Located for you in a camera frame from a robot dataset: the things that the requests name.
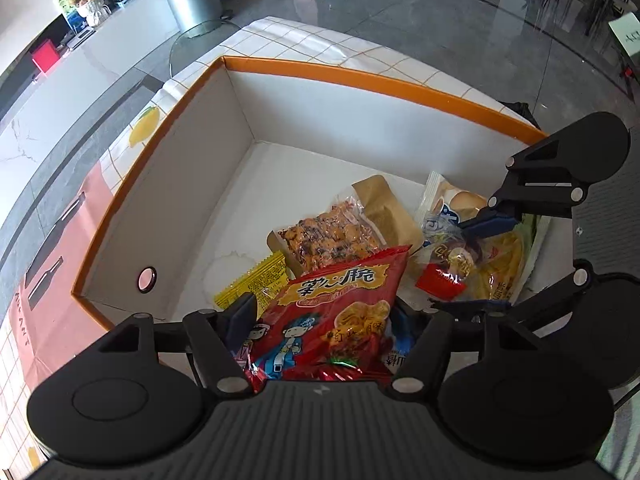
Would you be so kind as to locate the plush toy bouquet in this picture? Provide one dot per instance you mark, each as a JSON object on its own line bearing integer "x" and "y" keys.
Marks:
{"x": 92, "y": 2}

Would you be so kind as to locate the small kitchen scale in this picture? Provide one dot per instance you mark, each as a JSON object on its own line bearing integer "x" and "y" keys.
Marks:
{"x": 77, "y": 39}

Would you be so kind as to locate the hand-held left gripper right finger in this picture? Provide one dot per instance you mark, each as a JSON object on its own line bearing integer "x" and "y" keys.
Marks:
{"x": 430, "y": 345}

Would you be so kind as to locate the green paper sheet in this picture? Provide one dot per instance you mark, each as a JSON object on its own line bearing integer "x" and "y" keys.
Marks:
{"x": 626, "y": 35}

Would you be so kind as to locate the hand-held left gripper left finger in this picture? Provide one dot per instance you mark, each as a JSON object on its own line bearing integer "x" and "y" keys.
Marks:
{"x": 242, "y": 315}

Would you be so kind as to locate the brown paper nut packet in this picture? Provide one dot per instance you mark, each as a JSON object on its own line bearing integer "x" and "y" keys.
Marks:
{"x": 345, "y": 230}

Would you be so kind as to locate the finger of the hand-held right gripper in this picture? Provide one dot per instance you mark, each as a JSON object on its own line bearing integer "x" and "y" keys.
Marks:
{"x": 550, "y": 295}
{"x": 492, "y": 217}

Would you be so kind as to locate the white blue cookie packet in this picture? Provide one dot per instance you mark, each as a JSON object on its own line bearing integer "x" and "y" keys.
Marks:
{"x": 445, "y": 202}

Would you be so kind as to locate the red storage box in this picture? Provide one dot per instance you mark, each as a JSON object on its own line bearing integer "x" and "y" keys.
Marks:
{"x": 46, "y": 57}

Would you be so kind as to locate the red foil snack bag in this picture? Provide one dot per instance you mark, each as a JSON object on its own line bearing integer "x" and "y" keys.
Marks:
{"x": 325, "y": 320}

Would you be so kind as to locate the white marble television console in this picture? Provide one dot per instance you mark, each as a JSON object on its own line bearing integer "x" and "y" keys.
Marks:
{"x": 75, "y": 95}

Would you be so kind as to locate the pink table mat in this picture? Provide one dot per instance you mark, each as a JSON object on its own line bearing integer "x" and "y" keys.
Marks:
{"x": 65, "y": 240}

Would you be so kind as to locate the yellow snack packet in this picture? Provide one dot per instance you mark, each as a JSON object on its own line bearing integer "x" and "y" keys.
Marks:
{"x": 250, "y": 282}

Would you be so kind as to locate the bread packet with red label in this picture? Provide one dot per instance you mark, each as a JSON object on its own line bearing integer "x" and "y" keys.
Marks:
{"x": 445, "y": 267}

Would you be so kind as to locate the yellow dried fruit packet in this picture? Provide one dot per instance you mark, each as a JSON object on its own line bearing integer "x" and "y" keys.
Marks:
{"x": 500, "y": 265}

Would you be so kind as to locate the orange cardboard box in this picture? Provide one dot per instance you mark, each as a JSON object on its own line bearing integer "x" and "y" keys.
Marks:
{"x": 190, "y": 175}

